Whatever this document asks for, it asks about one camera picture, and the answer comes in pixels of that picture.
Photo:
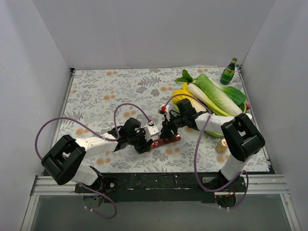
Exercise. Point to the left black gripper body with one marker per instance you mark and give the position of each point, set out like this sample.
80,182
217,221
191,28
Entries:
143,143

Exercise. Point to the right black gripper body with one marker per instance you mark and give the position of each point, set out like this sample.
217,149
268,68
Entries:
169,127

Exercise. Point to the red weekly pill organizer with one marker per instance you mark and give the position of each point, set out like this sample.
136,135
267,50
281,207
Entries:
161,142

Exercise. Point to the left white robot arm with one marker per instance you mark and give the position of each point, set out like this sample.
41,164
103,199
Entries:
64,160

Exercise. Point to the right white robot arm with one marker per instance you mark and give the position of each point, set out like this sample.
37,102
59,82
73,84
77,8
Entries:
243,139

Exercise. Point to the yellow napa cabbage toy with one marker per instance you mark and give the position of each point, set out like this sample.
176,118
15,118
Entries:
183,94

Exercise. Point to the green bok choy toy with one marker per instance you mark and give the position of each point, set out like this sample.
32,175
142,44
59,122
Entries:
234,94

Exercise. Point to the small orange-lid jar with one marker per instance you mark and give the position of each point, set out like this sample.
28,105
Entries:
222,146

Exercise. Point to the green oval vegetable tray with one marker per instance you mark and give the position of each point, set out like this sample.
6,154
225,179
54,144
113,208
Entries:
214,124

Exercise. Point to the green glass bottle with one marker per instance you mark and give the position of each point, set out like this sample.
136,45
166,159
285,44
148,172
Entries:
228,73

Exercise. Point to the pink radish toy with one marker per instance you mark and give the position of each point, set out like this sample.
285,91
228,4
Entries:
248,104

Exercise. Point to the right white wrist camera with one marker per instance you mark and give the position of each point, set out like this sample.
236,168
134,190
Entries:
165,110

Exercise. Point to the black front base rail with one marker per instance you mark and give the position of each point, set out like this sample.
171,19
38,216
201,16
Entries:
169,187

